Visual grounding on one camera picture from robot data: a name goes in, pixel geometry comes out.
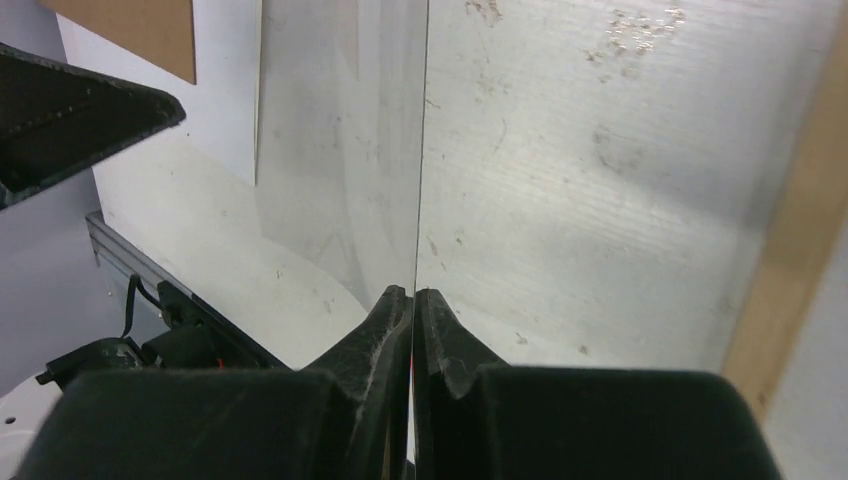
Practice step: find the light wooden picture frame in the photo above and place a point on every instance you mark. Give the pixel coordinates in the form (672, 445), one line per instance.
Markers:
(799, 244)

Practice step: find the white photo paper sheet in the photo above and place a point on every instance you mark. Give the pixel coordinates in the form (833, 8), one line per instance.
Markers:
(222, 104)

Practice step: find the clear glass pane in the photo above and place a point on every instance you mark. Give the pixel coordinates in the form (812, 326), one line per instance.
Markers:
(340, 134)

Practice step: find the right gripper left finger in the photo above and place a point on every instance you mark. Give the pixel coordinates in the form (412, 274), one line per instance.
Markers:
(344, 416)

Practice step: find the brown cardboard backing board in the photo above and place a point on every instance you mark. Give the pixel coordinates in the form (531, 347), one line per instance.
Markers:
(158, 31)

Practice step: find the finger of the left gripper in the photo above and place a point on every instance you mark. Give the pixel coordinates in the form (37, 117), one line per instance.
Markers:
(58, 120)

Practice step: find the aluminium front rail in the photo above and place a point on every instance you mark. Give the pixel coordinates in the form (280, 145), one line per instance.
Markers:
(111, 247)

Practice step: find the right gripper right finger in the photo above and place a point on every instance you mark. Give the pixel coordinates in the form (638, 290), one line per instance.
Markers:
(478, 417)

